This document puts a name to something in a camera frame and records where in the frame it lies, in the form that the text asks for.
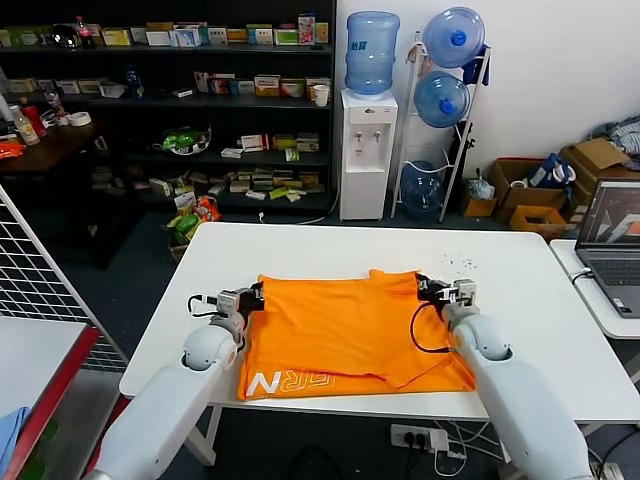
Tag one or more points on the orange snack bag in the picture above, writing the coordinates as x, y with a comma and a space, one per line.
210, 208

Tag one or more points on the white charger adapter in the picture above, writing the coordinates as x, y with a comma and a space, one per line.
440, 440

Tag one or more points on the light blue cloth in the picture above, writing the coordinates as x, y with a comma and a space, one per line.
12, 435

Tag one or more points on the large open cardboard box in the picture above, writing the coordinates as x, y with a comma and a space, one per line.
505, 191

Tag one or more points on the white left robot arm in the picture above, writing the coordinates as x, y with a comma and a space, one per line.
160, 410

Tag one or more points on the orange juice bottle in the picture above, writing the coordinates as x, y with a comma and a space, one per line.
27, 128

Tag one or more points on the white tape roll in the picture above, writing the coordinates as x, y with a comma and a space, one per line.
80, 119

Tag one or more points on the white flat box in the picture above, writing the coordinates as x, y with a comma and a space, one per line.
233, 153

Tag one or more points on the orange package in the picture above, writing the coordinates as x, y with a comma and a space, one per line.
11, 149

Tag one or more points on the small orange cardboard box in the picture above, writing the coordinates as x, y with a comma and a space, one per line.
535, 221

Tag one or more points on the green snack bag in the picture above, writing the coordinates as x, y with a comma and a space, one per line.
182, 226

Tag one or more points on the yellow white medicine box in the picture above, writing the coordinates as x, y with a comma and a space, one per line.
268, 85

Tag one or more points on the yellow green medicine box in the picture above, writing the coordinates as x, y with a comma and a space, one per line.
117, 37

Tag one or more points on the small cardboard box with bag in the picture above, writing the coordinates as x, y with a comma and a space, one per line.
480, 201

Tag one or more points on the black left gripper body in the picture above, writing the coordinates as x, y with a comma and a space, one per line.
247, 301

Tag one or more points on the shiny black bowl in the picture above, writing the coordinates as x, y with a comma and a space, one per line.
66, 35

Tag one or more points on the orange t-shirt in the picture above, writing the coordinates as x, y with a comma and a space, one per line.
340, 340

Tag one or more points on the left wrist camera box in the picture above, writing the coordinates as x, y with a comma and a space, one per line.
228, 300

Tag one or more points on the white metal jug rack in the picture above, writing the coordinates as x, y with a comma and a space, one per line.
452, 183

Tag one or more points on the dark wooden table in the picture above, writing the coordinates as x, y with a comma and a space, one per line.
55, 148

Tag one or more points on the green snack basket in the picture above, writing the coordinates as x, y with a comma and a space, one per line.
182, 141

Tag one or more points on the cola bottle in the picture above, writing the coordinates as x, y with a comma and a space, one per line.
85, 33

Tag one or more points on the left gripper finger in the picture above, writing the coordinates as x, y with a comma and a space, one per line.
258, 288
260, 303

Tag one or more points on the black shelf unit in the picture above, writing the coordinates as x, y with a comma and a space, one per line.
150, 68

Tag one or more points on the clothes pile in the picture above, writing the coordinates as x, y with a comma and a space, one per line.
622, 133

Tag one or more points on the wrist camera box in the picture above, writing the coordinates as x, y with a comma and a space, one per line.
228, 300
465, 292

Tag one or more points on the pink tall box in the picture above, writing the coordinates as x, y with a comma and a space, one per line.
307, 29

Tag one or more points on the green white medicine box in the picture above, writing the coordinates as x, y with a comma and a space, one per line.
260, 35
286, 37

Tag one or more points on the red framed cart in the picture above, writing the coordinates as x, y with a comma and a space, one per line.
70, 372

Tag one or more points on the pink cloth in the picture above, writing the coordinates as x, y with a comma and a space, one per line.
412, 52

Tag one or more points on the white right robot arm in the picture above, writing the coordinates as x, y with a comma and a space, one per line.
525, 400

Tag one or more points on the black tripod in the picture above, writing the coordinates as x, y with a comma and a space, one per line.
462, 148

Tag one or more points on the white water dispenser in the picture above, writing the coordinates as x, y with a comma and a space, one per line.
362, 163

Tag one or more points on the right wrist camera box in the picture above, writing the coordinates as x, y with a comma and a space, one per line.
465, 292

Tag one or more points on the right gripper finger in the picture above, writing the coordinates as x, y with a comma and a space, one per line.
424, 295
423, 281

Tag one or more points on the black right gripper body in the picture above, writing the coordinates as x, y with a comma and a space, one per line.
440, 292

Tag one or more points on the blue plastic bottle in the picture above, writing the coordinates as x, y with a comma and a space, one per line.
134, 83

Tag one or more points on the white side table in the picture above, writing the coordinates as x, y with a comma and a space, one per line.
600, 320

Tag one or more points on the blue white medicine box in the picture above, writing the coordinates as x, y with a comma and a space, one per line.
186, 37

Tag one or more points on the white power strip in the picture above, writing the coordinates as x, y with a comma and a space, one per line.
407, 436

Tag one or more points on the grey laptop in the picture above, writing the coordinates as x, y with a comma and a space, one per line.
612, 269

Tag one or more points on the white work table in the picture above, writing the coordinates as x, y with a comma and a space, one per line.
325, 245

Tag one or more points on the red can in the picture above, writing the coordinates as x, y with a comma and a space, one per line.
37, 121

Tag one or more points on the blue white bag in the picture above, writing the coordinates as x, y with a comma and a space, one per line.
547, 171

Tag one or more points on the white paper cup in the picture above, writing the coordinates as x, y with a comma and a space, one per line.
321, 96

